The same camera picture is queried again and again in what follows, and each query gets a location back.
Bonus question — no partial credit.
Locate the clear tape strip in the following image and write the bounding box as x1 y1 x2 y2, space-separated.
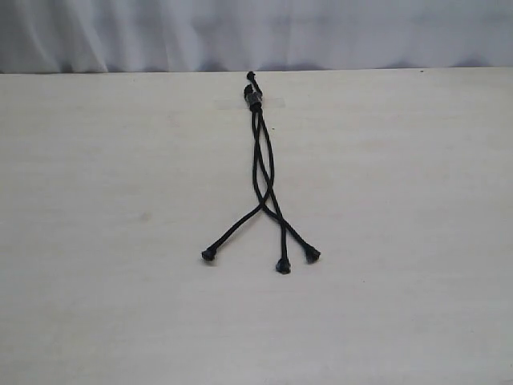
213 98 286 110

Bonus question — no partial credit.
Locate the white backdrop curtain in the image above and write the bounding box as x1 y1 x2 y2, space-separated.
1 1 512 73

